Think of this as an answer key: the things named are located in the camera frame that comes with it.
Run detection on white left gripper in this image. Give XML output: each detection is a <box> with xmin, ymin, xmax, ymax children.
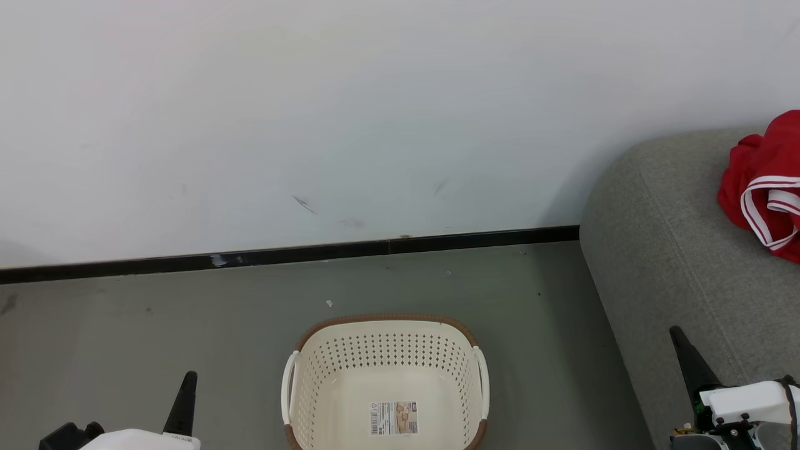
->
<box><xmin>80</xmin><ymin>371</ymin><xmax>202</xmax><ymax>450</ymax></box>

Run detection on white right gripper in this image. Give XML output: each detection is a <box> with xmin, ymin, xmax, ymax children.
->
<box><xmin>669</xmin><ymin>325</ymin><xmax>800</xmax><ymax>450</ymax></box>

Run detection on red garment with white trim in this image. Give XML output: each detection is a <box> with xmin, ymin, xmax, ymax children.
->
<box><xmin>739</xmin><ymin>175</ymin><xmax>800</xmax><ymax>264</ymax></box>

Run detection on plain red garment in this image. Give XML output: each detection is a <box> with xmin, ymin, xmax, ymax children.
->
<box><xmin>717</xmin><ymin>111</ymin><xmax>800</xmax><ymax>229</ymax></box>

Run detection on cream plastic laundry basket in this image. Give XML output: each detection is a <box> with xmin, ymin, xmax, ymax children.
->
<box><xmin>281</xmin><ymin>313</ymin><xmax>491</xmax><ymax>450</ymax></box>

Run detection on grey fabric sofa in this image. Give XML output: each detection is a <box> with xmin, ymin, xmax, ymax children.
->
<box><xmin>579</xmin><ymin>128</ymin><xmax>800</xmax><ymax>450</ymax></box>

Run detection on black skirting board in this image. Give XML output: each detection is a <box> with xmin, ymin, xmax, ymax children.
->
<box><xmin>0</xmin><ymin>225</ymin><xmax>581</xmax><ymax>285</ymax></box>

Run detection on paper label sticker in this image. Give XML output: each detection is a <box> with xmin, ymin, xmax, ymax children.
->
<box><xmin>369</xmin><ymin>401</ymin><xmax>419</xmax><ymax>436</ymax></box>

